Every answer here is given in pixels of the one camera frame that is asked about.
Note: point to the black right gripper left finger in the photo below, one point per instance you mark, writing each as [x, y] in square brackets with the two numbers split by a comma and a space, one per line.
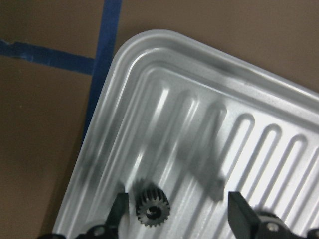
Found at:
[119, 208]

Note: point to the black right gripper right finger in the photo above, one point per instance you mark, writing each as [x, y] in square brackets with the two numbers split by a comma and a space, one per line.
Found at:
[242, 219]

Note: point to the small black bearing gear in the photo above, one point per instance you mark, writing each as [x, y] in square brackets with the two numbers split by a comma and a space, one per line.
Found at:
[152, 206]

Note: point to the silver ribbed metal tray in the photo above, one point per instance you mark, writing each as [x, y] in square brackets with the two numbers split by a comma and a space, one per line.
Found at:
[197, 123]

